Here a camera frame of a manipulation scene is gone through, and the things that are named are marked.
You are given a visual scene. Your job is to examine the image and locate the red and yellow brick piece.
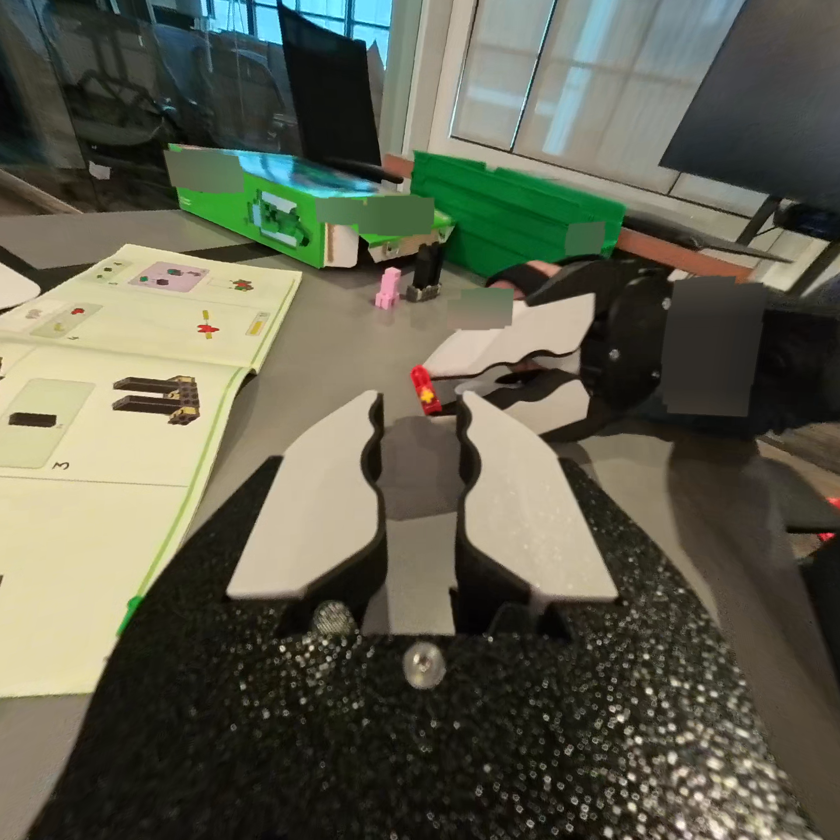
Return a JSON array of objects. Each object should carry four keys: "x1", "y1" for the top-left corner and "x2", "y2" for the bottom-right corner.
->
[{"x1": 410, "y1": 364, "x2": 444, "y2": 416}]

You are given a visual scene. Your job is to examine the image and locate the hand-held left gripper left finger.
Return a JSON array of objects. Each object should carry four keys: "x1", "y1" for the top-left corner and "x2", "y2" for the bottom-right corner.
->
[{"x1": 226, "y1": 390, "x2": 389, "y2": 616}]

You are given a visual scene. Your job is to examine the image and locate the green plastic bin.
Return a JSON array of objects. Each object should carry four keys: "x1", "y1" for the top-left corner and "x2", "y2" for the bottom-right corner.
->
[{"x1": 410, "y1": 150, "x2": 627, "y2": 280}]

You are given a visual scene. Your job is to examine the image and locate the green toy box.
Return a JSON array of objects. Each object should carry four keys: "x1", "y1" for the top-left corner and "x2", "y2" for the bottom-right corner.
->
[{"x1": 165, "y1": 143, "x2": 457, "y2": 270}]

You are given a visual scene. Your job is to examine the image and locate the black monitor stand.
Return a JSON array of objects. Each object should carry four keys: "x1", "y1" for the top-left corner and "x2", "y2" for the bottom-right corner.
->
[{"x1": 620, "y1": 193, "x2": 840, "y2": 293}]

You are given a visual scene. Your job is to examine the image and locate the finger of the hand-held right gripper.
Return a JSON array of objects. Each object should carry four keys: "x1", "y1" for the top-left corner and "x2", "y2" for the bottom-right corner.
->
[
  {"x1": 422, "y1": 292, "x2": 599, "y2": 382},
  {"x1": 459, "y1": 371, "x2": 595, "y2": 442}
]

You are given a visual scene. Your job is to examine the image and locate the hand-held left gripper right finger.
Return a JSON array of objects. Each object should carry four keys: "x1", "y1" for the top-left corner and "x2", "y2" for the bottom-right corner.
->
[{"x1": 455, "y1": 390, "x2": 621, "y2": 621}]

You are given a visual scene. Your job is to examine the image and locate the person's right hand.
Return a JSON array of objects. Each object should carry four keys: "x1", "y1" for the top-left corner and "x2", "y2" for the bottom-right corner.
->
[{"x1": 492, "y1": 260, "x2": 572, "y2": 303}]

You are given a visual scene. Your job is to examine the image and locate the large computer monitor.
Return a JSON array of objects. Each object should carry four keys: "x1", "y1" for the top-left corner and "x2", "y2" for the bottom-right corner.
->
[{"x1": 658, "y1": 0, "x2": 840, "y2": 214}]

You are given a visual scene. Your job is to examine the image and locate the pale green instruction booklet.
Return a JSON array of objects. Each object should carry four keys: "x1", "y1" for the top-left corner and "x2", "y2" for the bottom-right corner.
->
[{"x1": 0, "y1": 244, "x2": 304, "y2": 698}]

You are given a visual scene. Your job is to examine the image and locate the black brick figure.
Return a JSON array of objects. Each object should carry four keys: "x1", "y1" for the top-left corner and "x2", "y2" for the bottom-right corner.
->
[{"x1": 405, "y1": 241, "x2": 444, "y2": 303}]

